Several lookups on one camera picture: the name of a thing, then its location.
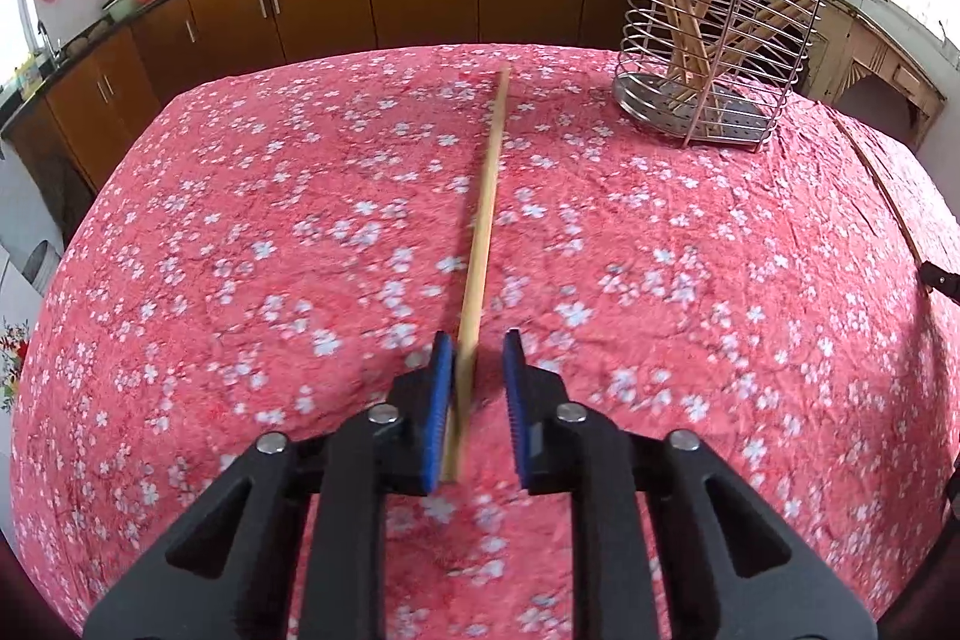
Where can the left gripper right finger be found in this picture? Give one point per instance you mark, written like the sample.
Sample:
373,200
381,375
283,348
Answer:
668,540

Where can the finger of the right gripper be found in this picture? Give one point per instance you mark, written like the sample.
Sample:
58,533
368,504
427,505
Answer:
939,279

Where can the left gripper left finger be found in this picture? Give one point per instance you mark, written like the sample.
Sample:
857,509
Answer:
291,536

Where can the brown lower kitchen cabinets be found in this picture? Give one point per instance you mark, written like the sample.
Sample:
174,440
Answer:
75,132

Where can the wooden chopstick on cloth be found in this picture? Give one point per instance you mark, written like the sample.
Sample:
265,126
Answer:
879,183

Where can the cream wooden side table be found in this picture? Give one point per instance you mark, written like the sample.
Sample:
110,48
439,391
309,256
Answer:
860,70

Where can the red floral tablecloth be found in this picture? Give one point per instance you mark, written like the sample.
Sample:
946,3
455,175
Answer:
276,248

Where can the leaning chopstick in holder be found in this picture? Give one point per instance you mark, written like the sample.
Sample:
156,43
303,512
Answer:
759,44

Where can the wire utensil holder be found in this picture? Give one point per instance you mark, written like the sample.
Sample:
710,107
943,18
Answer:
744,117

